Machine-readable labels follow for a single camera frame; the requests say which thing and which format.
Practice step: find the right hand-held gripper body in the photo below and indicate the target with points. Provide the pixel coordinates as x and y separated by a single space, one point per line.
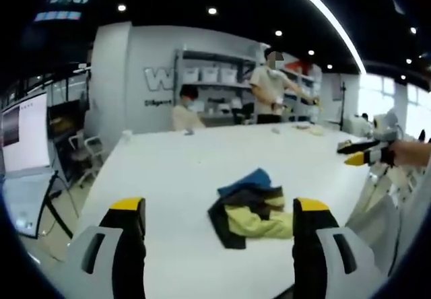
385 129

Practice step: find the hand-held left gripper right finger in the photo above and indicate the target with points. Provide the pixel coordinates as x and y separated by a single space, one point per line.
311 245

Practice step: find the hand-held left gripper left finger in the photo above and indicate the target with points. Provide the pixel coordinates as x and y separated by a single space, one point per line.
125 245

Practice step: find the multicolour patchwork garment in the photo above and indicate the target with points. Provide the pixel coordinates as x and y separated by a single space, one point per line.
256 215

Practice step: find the black tripod stand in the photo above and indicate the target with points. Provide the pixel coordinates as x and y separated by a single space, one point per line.
343 107

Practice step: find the pale cloth pile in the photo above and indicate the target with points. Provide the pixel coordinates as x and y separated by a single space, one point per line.
311 129

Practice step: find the black monitor stand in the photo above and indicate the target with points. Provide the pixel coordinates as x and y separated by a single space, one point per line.
50 198

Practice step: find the white office chair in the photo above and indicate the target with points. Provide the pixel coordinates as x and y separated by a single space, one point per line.
85 151

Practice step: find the long ceiling light strip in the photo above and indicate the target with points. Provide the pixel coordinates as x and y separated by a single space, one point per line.
336 19

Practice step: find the small grey table object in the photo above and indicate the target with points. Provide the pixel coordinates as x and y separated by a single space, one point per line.
189 132

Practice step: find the round ceiling spotlight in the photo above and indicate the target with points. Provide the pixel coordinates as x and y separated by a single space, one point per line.
211 10
278 33
122 7

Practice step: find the large display screen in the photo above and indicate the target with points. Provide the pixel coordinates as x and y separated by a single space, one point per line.
27 134

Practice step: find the grey metal shelving unit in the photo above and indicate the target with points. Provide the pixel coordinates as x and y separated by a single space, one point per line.
219 87

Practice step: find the hanging ceiling screen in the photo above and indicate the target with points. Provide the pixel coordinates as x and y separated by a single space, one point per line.
64 4

